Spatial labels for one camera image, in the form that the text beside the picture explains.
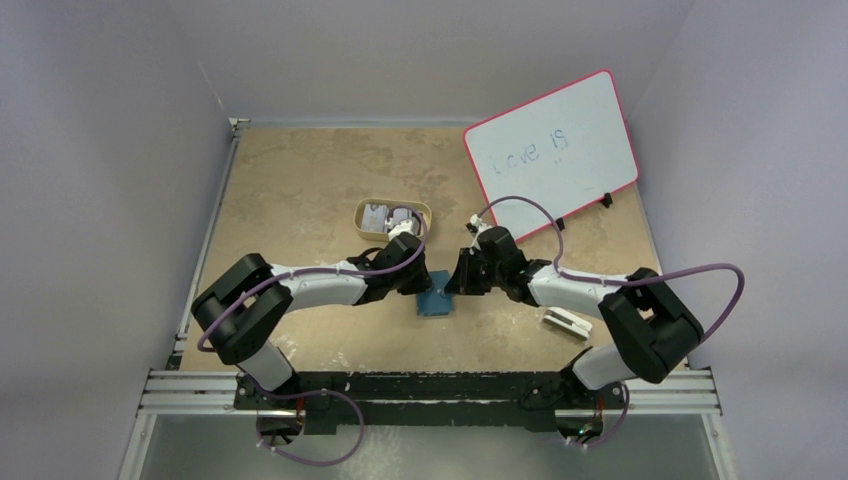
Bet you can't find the blue card holder wallet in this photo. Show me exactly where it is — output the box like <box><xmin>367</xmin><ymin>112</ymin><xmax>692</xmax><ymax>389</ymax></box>
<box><xmin>415</xmin><ymin>270</ymin><xmax>454</xmax><ymax>317</ymax></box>

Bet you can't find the credit cards stack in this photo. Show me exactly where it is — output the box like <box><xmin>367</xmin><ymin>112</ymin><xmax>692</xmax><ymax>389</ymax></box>
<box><xmin>360</xmin><ymin>203</ymin><xmax>389</xmax><ymax>234</ymax></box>

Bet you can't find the tan oval tray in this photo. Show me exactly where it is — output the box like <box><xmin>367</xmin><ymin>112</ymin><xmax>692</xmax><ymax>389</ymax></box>
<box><xmin>353</xmin><ymin>198</ymin><xmax>432</xmax><ymax>241</ymax></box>

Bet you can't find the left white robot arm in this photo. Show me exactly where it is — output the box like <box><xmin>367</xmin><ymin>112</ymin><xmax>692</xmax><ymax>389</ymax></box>
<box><xmin>190</xmin><ymin>233</ymin><xmax>432</xmax><ymax>409</ymax></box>

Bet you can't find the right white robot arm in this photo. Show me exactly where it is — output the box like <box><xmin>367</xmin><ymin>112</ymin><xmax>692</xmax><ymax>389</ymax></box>
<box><xmin>444</xmin><ymin>226</ymin><xmax>704</xmax><ymax>407</ymax></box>

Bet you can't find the white black eraser block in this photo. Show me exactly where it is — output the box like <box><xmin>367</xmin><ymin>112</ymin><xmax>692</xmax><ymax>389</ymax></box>
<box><xmin>542</xmin><ymin>307</ymin><xmax>593</xmax><ymax>341</ymax></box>

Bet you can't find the pink framed whiteboard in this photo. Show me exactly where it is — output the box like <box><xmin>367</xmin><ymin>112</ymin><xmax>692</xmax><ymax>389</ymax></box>
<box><xmin>463</xmin><ymin>70</ymin><xmax>640</xmax><ymax>241</ymax></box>

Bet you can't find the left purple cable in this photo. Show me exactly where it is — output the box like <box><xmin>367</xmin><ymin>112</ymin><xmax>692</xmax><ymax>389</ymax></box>
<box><xmin>196</xmin><ymin>205</ymin><xmax>429</xmax><ymax>352</ymax></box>

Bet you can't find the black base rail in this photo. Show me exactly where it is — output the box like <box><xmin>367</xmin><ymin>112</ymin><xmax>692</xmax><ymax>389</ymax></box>
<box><xmin>234</xmin><ymin>368</ymin><xmax>625</xmax><ymax>435</ymax></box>

